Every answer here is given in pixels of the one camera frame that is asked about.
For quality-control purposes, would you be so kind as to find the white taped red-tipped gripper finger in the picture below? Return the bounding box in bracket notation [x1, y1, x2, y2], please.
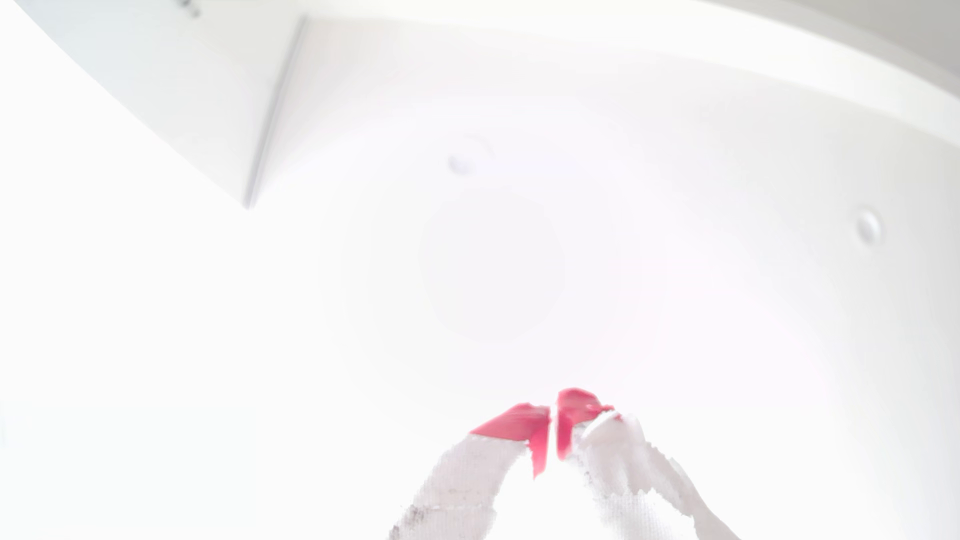
[555, 387, 741, 540]
[388, 402, 552, 540]

